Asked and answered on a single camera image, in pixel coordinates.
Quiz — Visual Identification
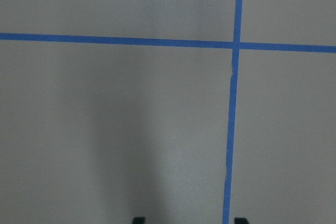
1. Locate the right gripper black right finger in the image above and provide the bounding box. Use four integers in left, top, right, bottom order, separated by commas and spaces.
234, 217, 248, 224

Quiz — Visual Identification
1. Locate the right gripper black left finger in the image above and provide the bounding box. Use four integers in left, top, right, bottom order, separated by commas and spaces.
132, 217, 145, 224

